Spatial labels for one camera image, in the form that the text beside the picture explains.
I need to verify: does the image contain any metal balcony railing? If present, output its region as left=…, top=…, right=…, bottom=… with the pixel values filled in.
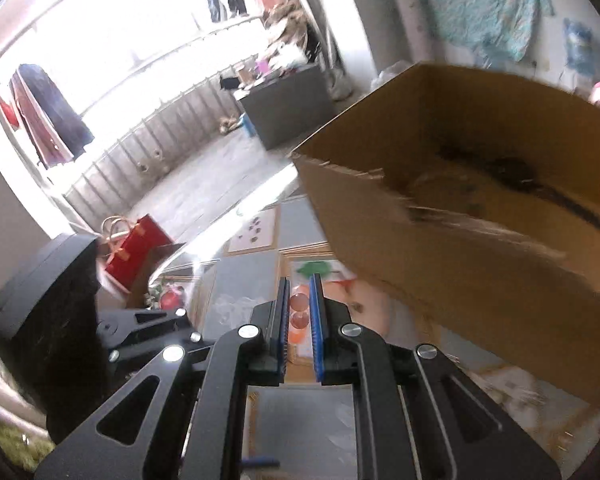
left=45, top=12, right=268, bottom=221

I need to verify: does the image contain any grey cabinet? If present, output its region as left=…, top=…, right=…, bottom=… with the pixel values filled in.
left=239, top=62, right=337, bottom=152

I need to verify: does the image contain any black wristwatch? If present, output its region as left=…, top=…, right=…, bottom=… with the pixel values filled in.
left=440, top=145, right=600, bottom=231

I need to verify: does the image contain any teal floral wall cloth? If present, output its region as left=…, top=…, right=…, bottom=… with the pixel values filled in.
left=382, top=0, right=556, bottom=64

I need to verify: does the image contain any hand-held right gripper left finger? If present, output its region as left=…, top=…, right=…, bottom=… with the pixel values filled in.
left=35, top=276, right=292, bottom=480

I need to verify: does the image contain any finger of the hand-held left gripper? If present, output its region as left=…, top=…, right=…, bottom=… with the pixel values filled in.
left=97, top=307, right=193, bottom=345
left=107, top=331, right=216, bottom=367

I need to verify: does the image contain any brown cardboard box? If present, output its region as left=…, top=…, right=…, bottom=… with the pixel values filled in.
left=291, top=61, right=600, bottom=408

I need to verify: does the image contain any hanging red garment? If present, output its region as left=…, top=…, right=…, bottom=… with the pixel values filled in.
left=0, top=85, right=22, bottom=131

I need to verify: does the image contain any orange bead bracelet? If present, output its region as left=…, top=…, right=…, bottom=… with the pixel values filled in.
left=288, top=292, right=312, bottom=347

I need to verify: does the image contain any white paper roll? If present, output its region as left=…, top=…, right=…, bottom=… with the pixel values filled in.
left=395, top=0, right=437, bottom=68

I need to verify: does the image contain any red gift bag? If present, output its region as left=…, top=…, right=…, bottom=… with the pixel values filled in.
left=100, top=214, right=177, bottom=295

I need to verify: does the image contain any white plastic bag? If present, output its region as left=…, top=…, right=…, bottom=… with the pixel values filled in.
left=371, top=60, right=417, bottom=92

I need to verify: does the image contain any hanging dark blue jacket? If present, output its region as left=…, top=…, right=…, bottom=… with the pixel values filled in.
left=10, top=63, right=96, bottom=167

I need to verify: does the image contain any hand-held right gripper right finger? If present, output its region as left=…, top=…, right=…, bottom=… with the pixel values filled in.
left=309, top=274, right=567, bottom=480

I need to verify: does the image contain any clutter pile on cabinet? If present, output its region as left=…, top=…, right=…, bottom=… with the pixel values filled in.
left=220, top=0, right=326, bottom=88

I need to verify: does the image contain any blue water jug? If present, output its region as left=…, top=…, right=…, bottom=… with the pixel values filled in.
left=562, top=17, right=596, bottom=78

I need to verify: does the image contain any pair of slippers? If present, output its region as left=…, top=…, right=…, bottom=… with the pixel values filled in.
left=216, top=114, right=246, bottom=135

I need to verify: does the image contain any fruit print mat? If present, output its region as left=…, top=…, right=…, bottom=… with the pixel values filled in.
left=150, top=195, right=600, bottom=480

